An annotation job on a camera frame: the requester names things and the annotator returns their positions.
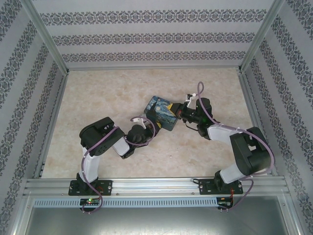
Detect left controller circuit board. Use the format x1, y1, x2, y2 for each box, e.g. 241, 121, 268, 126
79, 197, 102, 212

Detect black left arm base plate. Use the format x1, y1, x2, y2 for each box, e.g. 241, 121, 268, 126
68, 180, 113, 196

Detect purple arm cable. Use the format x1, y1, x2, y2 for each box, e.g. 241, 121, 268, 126
82, 115, 157, 212
197, 82, 272, 212

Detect right controller circuit board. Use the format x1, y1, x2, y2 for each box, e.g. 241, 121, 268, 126
217, 196, 235, 211

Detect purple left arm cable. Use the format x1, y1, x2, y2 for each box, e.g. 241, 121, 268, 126
82, 115, 157, 212

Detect starry night painted tin box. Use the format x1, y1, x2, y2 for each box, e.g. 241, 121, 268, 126
143, 95, 179, 132

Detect aluminium mounting rail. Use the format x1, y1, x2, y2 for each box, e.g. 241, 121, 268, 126
22, 178, 291, 197

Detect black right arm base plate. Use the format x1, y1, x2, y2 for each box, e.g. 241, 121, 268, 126
199, 178, 244, 196

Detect controller circuit board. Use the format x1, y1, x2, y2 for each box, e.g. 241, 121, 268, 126
79, 197, 102, 212
217, 196, 235, 211

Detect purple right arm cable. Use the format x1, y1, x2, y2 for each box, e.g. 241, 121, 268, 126
197, 82, 272, 212

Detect slotted grey cable duct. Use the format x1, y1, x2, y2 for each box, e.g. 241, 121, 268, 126
32, 197, 219, 208

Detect aluminium frame post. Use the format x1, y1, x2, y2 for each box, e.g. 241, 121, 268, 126
239, 0, 287, 73
23, 0, 70, 74

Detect aluminium side floor rail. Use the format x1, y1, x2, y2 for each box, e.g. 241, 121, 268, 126
33, 72, 69, 179
238, 70, 279, 176

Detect grey metal shelf panel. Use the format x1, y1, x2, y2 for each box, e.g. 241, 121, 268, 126
23, 207, 292, 235

